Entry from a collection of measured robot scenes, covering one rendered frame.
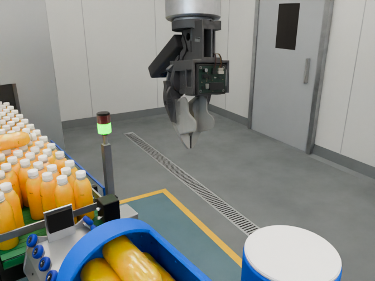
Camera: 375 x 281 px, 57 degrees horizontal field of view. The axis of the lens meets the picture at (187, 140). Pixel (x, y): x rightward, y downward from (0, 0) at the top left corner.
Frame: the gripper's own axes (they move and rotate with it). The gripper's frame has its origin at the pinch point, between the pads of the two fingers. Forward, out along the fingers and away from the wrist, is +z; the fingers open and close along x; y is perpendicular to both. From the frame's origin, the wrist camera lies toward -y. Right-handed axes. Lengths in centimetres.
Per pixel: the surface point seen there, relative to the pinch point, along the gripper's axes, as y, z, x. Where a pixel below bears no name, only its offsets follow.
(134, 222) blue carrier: -22.5, 23.9, -1.3
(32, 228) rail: -79, 43, -17
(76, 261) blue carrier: -20.1, 28.3, -16.3
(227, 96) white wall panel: -401, 25, 339
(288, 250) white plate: -13, 40, 44
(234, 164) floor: -255, 95, 231
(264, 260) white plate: -13, 41, 35
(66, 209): -70, 35, -7
